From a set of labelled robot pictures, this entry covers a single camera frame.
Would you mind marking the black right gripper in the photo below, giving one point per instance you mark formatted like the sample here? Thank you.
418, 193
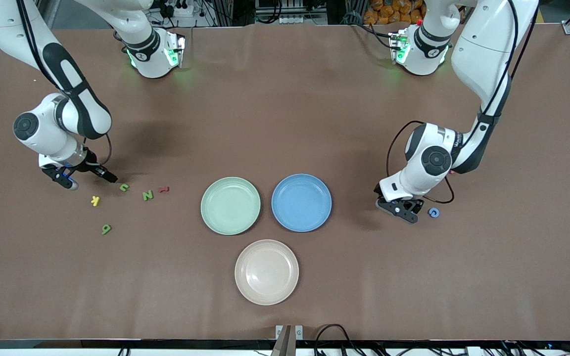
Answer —
92, 168

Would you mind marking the blue letter G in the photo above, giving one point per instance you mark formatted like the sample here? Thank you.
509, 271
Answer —
429, 212

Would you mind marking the green letter N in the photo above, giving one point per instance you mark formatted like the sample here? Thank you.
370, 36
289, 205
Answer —
147, 195

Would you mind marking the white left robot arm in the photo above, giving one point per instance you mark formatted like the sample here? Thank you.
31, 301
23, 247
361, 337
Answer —
416, 173

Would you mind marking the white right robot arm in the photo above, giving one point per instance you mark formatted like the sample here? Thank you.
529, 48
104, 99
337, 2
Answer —
42, 133

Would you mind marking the yellow letter K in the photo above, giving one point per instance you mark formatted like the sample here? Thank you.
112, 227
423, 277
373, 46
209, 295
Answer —
95, 200

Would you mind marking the green lowercase letter b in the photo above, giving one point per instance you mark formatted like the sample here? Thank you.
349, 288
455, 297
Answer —
104, 231

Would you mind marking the blue plate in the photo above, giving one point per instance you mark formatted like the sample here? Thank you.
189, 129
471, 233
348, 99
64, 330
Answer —
300, 198

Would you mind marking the brown table cover sheet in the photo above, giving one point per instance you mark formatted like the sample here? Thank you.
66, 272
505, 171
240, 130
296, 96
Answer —
285, 123

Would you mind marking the light green plate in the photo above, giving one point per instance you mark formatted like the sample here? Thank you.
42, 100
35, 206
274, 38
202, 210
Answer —
230, 207

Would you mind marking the beige plate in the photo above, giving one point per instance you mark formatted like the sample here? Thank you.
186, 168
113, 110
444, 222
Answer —
266, 272

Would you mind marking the white power strip with plugs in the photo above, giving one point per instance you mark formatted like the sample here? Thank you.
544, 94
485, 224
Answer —
188, 14

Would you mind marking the orange packets pile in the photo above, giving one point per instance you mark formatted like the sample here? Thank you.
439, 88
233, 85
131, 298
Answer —
389, 10

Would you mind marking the grey metal camera mount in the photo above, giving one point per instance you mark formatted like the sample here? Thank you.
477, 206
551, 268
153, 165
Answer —
285, 341

